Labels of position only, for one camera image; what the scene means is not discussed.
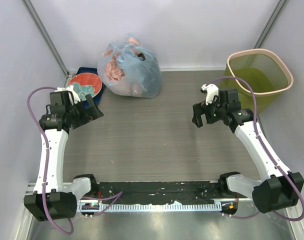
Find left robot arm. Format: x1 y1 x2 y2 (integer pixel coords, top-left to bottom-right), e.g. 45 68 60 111
23 89 104 222

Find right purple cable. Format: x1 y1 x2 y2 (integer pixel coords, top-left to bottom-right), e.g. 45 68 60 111
206 76 304 222

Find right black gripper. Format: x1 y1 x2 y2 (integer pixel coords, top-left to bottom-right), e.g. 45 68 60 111
192 94 227 128

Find red floral plate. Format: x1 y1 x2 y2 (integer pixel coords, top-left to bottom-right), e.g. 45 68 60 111
67 72 103 101

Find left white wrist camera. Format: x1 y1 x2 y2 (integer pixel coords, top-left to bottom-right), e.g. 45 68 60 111
55 85 81 105

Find white slotted cable duct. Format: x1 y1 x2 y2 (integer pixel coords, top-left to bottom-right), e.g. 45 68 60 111
77 201 222 215

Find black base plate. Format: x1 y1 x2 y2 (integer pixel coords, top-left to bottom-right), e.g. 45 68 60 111
89 181 244 205

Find bag filled with pink trash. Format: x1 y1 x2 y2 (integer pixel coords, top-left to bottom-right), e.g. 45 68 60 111
97 34 163 98

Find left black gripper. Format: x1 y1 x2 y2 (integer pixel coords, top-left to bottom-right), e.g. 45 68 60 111
66 94 103 129

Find green trash bin pink rim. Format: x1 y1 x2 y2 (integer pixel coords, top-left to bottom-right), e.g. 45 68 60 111
224 48 294 114

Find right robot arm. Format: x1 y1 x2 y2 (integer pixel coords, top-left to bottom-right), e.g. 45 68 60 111
192 84 304 214

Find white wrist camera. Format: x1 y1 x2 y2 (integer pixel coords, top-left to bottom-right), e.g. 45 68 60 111
55 85 81 105
200 83 219 105

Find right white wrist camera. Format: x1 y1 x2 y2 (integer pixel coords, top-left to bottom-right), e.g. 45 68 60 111
200 83 219 105

